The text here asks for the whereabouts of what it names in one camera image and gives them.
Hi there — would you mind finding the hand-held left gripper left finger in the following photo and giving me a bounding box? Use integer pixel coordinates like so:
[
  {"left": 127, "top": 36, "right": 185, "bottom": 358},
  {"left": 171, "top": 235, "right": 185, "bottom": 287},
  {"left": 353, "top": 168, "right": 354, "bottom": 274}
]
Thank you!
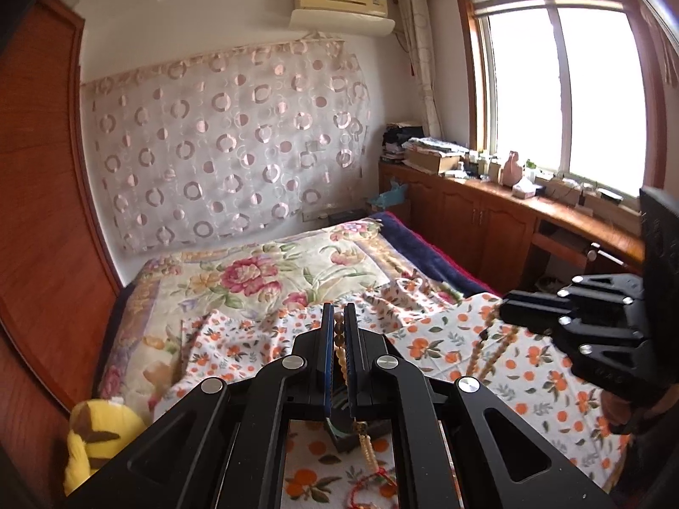
[{"left": 69, "top": 302, "right": 337, "bottom": 509}]

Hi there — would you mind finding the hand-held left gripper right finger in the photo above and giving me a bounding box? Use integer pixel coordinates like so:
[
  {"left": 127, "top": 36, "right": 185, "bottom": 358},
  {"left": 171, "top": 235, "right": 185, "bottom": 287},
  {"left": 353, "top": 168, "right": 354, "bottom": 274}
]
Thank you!
[{"left": 344, "top": 302, "right": 616, "bottom": 509}]

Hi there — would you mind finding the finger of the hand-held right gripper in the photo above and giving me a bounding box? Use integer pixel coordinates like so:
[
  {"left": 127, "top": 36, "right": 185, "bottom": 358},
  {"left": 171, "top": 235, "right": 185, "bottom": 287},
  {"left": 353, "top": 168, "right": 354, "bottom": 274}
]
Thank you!
[
  {"left": 499, "top": 274, "right": 647, "bottom": 330},
  {"left": 554, "top": 319, "right": 656, "bottom": 400}
]

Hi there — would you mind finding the tan bead necklace red cord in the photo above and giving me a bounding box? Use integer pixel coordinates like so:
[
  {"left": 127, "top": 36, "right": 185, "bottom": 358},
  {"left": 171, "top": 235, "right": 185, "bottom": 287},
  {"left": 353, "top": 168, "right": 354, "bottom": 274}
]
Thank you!
[{"left": 334, "top": 314, "right": 522, "bottom": 509}]

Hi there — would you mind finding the black jewelry box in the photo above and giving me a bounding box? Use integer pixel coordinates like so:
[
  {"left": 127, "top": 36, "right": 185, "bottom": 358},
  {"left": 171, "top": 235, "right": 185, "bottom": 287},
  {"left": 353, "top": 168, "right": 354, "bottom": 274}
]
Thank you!
[{"left": 326, "top": 418, "right": 396, "bottom": 455}]

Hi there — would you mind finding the orange fruit print cloth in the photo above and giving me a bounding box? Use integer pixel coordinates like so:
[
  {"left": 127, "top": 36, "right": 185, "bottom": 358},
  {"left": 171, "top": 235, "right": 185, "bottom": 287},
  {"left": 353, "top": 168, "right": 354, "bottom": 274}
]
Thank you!
[{"left": 151, "top": 281, "right": 632, "bottom": 509}]

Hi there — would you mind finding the wooden cabinet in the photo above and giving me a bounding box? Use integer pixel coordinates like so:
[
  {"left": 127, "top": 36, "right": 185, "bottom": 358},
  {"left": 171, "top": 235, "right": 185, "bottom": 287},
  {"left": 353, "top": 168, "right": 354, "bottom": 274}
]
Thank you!
[{"left": 378, "top": 162, "right": 648, "bottom": 298}]

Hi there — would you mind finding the white tissue box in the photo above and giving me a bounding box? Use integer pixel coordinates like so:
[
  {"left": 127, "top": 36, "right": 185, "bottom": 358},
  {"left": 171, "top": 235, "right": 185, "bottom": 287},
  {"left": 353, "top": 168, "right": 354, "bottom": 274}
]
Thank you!
[{"left": 512, "top": 179, "right": 545, "bottom": 200}]

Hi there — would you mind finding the dark blue blanket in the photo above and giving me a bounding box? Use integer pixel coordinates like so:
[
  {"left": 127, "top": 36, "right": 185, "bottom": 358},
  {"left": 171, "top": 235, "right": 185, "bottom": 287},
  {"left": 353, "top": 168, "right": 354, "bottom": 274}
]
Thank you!
[{"left": 366, "top": 211, "right": 502, "bottom": 298}]

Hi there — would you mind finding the floral quilt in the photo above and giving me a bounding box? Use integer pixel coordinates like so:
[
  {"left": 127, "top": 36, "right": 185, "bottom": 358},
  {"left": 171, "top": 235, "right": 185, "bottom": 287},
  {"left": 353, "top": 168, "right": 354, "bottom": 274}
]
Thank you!
[{"left": 95, "top": 220, "right": 462, "bottom": 404}]

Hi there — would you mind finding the pink figurine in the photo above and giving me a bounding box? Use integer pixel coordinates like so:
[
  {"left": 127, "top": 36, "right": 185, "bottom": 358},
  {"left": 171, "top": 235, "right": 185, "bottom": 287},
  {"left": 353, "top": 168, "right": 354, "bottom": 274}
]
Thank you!
[{"left": 501, "top": 151, "right": 524, "bottom": 188}]

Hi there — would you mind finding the row of small bottles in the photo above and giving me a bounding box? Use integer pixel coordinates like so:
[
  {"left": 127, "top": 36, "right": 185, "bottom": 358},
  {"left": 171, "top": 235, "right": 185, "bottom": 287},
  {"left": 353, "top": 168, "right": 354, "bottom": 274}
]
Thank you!
[{"left": 464, "top": 151, "right": 502, "bottom": 179}]

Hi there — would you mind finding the cardboard box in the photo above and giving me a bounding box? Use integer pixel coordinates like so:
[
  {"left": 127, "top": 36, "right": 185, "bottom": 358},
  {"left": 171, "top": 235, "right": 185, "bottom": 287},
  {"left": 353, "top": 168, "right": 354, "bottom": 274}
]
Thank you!
[{"left": 404, "top": 147, "right": 461, "bottom": 175}]

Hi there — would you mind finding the folded patterned fabric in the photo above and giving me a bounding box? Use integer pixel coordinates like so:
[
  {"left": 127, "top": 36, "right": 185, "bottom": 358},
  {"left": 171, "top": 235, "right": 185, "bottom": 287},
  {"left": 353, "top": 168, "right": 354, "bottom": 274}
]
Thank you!
[{"left": 408, "top": 137, "right": 471, "bottom": 155}]

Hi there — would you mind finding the wooden framed window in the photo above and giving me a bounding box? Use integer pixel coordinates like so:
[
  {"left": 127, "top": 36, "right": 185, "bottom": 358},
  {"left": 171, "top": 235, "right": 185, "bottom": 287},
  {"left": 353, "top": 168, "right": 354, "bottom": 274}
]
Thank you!
[{"left": 456, "top": 0, "right": 679, "bottom": 209}]

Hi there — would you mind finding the stack of dark clothes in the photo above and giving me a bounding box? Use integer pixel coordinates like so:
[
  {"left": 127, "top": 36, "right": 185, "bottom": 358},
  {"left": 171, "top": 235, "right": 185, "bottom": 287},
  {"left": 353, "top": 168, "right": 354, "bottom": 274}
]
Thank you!
[{"left": 382, "top": 123, "right": 425, "bottom": 163}]

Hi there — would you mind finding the yellow plush toy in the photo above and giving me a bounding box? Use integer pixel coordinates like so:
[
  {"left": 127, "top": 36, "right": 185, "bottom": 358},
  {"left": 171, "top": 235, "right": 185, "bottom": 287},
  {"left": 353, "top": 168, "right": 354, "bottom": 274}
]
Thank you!
[{"left": 64, "top": 397, "right": 149, "bottom": 496}]

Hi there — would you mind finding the patterned window curtain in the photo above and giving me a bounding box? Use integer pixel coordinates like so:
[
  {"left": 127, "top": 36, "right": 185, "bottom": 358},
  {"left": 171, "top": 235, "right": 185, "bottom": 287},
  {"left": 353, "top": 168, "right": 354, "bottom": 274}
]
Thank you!
[{"left": 398, "top": 0, "right": 444, "bottom": 142}]

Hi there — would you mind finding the wooden wardrobe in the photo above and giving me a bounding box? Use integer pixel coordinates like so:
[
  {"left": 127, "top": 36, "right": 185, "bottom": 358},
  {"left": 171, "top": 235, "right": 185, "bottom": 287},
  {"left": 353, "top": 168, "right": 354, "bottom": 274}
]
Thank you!
[{"left": 0, "top": 0, "right": 123, "bottom": 420}]

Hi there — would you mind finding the beige air conditioner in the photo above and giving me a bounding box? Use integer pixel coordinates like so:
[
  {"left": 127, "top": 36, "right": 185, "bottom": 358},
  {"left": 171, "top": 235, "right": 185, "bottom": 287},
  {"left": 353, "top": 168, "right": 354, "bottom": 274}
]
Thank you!
[{"left": 288, "top": 0, "right": 398, "bottom": 38}]

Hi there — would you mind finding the circle patterned wall curtain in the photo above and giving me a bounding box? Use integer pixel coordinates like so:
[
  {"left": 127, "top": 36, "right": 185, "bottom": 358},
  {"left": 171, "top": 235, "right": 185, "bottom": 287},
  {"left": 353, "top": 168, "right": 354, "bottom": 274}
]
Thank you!
[{"left": 79, "top": 32, "right": 372, "bottom": 253}]

